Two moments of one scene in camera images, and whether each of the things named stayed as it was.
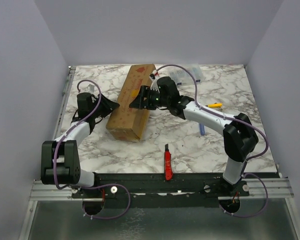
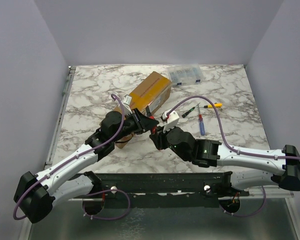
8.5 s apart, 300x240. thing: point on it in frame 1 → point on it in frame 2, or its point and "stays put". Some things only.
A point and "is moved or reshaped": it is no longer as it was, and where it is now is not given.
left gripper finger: [102, 115] → [141, 130]
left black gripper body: [96, 107] → [132, 121]
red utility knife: [168, 165] → [154, 128]
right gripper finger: [139, 102] → [155, 136]
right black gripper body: [144, 97] → [157, 139]
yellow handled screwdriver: [215, 105] stays put
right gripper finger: [144, 90] → [166, 127]
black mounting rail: [150, 190] stays put
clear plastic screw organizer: [180, 76] stays put
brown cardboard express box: [126, 122] is moved or reshaped
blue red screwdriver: [202, 126] stays put
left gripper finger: [106, 106] → [148, 122]
